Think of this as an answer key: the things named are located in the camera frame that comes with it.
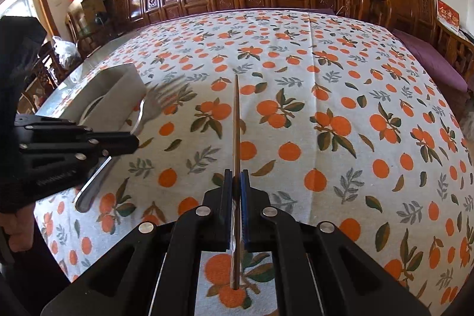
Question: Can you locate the grey metal tray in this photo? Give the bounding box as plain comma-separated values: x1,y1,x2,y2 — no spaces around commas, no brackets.
54,62,147,129

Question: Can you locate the wooden dining chair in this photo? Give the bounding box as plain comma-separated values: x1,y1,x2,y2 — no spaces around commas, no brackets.
21,41,72,111
65,9,97,58

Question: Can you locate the small purple seat cushion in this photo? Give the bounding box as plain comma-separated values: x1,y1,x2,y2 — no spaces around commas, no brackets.
390,28,469,93

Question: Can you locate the brown wooden chopstick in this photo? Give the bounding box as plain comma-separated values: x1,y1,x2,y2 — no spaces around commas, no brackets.
230,75,242,291

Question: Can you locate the red desk calendar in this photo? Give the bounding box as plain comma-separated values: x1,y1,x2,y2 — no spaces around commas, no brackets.
436,0,461,34

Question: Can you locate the person's left hand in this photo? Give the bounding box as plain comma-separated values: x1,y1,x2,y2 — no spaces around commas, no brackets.
0,207,36,254

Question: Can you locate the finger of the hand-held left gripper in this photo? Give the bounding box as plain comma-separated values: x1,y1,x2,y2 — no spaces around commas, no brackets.
19,149,111,200
14,116,140,158

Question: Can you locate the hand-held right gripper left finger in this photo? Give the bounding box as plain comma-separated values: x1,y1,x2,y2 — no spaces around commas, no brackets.
41,170,236,316

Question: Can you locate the wooden side table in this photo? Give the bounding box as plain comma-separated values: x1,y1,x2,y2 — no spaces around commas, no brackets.
431,20,474,88

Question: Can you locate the metal fork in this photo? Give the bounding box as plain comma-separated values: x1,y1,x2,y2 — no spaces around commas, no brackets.
73,76,188,214

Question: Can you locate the large cardboard box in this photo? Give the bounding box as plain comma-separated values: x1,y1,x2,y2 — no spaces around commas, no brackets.
68,0,112,20

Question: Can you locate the clear plastic bag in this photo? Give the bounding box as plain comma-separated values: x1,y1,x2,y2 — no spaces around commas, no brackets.
52,36,81,69

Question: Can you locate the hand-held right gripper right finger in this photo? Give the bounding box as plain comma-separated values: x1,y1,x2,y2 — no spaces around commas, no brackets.
239,170,432,316

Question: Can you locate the orange print tablecloth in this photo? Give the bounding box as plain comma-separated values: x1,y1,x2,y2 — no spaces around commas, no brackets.
33,9,474,316

